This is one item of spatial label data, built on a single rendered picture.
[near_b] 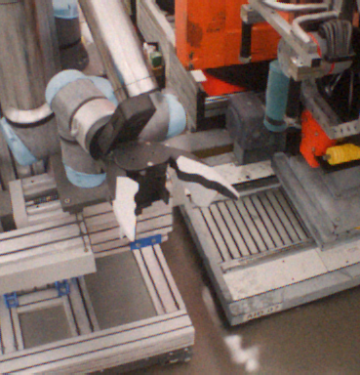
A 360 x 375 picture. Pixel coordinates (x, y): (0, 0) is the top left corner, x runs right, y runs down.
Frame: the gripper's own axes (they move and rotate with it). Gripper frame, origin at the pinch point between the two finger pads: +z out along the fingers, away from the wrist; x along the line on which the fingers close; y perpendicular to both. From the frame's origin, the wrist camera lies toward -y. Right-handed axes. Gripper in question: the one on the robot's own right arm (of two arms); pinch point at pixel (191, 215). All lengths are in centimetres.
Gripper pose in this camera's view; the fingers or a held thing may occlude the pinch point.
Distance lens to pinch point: 65.7
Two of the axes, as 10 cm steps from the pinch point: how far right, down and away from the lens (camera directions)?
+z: 5.6, 6.0, -5.7
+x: -8.2, 3.0, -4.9
